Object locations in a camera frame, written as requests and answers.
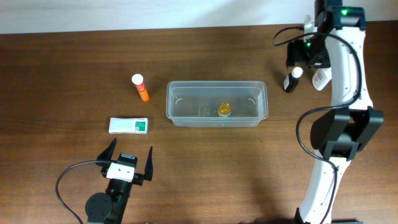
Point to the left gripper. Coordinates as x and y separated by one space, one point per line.
138 178

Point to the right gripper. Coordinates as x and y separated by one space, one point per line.
294 54

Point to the white spray bottle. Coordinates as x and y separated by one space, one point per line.
321 78

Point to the dark brown syrup bottle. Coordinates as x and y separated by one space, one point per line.
292 79

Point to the white green medicine box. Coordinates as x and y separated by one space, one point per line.
128 126

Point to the small gold lid jar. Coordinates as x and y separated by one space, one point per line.
224 110

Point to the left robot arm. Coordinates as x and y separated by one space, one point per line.
109 206

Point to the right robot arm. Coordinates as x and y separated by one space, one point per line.
333 42

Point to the clear plastic container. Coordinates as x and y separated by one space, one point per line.
195 103

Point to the orange tablet tube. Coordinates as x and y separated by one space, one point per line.
138 81

